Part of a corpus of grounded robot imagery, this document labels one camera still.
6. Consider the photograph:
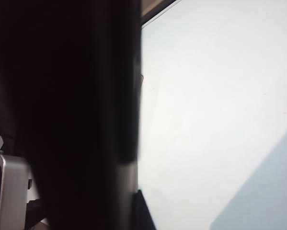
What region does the silver phone stand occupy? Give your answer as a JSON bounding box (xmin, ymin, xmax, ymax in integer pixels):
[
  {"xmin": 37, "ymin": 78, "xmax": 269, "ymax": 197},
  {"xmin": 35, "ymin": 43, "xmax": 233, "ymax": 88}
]
[{"xmin": 0, "ymin": 149, "xmax": 42, "ymax": 230}]

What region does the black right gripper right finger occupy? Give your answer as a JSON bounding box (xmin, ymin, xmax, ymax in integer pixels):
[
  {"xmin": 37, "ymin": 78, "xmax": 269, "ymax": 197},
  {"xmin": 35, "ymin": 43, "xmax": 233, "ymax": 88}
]
[{"xmin": 92, "ymin": 0, "xmax": 142, "ymax": 230}]

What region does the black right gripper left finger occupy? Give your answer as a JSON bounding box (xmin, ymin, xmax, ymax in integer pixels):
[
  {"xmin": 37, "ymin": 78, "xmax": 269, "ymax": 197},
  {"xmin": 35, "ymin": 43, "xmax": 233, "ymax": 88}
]
[{"xmin": 11, "ymin": 0, "xmax": 108, "ymax": 230}]

